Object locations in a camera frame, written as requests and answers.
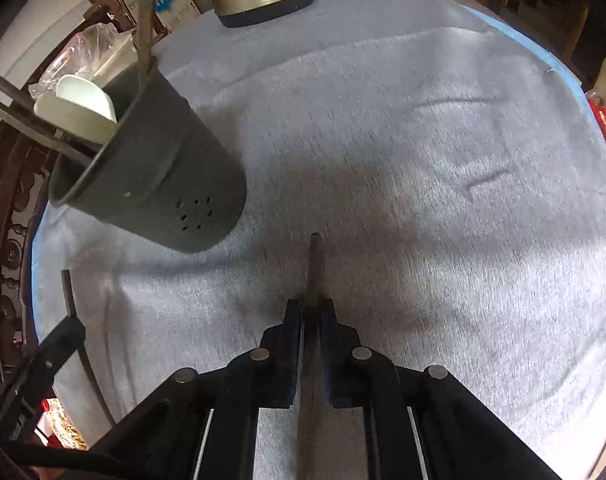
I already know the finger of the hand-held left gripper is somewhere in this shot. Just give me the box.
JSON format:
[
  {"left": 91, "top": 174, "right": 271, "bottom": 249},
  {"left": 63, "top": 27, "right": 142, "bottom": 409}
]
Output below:
[{"left": 20, "top": 316, "right": 88, "bottom": 386}]

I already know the dark wooden chair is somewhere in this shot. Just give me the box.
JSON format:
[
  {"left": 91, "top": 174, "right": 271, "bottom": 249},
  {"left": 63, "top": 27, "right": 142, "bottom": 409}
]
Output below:
[{"left": 483, "top": 0, "right": 591, "bottom": 88}]

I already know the dark grey utensil holder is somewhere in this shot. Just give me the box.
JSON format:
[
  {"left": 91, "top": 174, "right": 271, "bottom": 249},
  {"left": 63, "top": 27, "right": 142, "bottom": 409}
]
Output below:
[{"left": 48, "top": 57, "right": 248, "bottom": 255}]

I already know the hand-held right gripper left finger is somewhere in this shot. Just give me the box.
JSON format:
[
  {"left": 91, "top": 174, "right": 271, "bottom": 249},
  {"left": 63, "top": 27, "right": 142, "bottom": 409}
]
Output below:
[{"left": 83, "top": 299, "right": 304, "bottom": 480}]

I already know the light blue undercloth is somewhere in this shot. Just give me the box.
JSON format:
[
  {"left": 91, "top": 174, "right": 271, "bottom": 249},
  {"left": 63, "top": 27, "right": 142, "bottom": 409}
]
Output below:
[{"left": 30, "top": 2, "right": 591, "bottom": 361}]

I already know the grey tablecloth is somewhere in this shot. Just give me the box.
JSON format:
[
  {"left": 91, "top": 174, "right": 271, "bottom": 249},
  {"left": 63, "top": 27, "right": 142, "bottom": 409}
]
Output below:
[{"left": 33, "top": 0, "right": 606, "bottom": 480}]

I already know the dark metal chopstick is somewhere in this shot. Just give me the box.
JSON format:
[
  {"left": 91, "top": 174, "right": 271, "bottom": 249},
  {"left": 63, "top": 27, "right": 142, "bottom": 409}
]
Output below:
[
  {"left": 145, "top": 0, "right": 164, "bottom": 68},
  {"left": 60, "top": 268, "right": 116, "bottom": 426},
  {"left": 0, "top": 66, "right": 94, "bottom": 167},
  {"left": 0, "top": 87, "right": 64, "bottom": 143},
  {"left": 135, "top": 0, "right": 152, "bottom": 91},
  {"left": 297, "top": 232, "right": 322, "bottom": 480}
]

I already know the clear plastic bag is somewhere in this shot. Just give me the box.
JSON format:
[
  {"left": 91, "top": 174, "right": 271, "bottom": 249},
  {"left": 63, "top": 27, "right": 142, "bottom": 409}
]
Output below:
[{"left": 28, "top": 22, "right": 136, "bottom": 103}]

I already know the gold patterned object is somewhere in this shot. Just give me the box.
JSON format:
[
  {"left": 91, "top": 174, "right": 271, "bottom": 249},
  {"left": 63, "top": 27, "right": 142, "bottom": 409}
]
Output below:
[{"left": 35, "top": 396, "right": 91, "bottom": 452}]

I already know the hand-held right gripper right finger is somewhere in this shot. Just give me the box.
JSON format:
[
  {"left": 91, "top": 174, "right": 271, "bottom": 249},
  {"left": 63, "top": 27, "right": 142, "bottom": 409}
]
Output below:
[{"left": 319, "top": 298, "right": 564, "bottom": 480}]

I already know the carved wooden chair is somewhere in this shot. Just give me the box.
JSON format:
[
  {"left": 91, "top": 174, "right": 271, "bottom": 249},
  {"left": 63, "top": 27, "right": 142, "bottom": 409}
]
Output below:
[{"left": 0, "top": 130, "right": 54, "bottom": 401}]

